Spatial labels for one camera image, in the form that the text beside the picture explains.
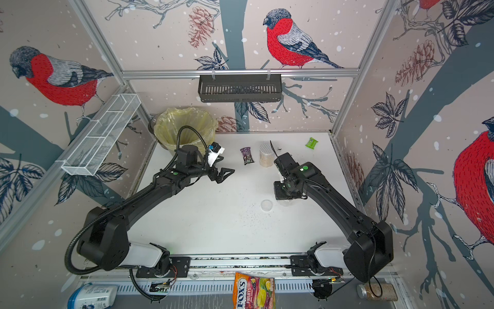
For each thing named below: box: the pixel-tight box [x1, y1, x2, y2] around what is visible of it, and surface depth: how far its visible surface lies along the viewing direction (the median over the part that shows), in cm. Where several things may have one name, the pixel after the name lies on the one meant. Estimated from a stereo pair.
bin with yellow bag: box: [147, 106, 219, 154], surface depth 94 cm
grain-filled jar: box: [356, 283, 399, 302], surface depth 66 cm
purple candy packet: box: [239, 146, 255, 166], surface depth 110 cm
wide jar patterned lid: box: [259, 141, 275, 168], surface depth 106 cm
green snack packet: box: [304, 137, 319, 150], surface depth 116 cm
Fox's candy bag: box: [232, 272, 276, 309], surface depth 67 cm
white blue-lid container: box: [68, 282, 118, 309], surface depth 64 cm
